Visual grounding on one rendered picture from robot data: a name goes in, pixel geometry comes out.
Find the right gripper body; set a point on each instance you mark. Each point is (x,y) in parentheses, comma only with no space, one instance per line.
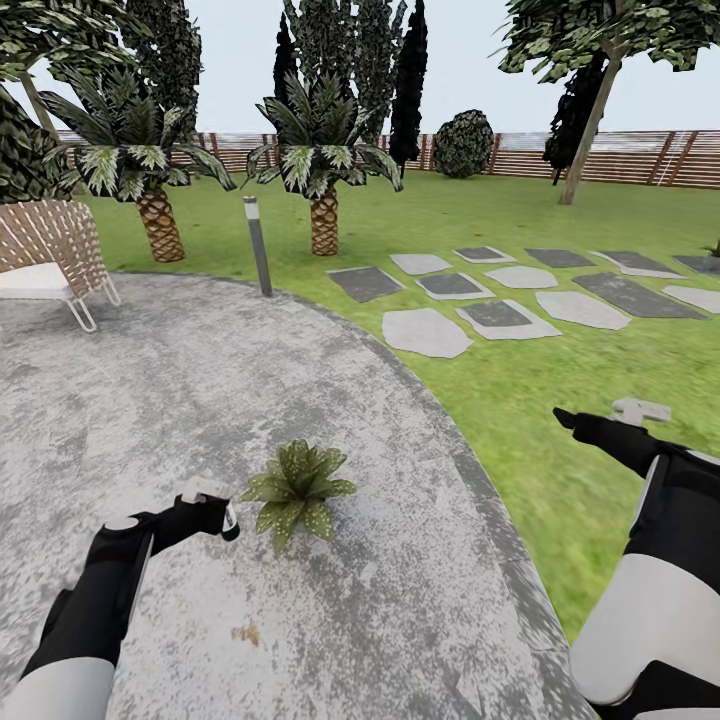
(607,434)

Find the insectifuge atomizer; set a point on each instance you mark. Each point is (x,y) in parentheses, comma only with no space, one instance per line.
(230,524)

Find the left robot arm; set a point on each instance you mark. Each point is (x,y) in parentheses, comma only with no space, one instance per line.
(71,674)

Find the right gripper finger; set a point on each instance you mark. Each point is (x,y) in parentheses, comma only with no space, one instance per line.
(567,420)

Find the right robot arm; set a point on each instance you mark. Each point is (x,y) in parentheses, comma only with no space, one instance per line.
(650,650)

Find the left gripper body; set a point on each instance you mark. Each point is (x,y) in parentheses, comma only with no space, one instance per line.
(206,517)

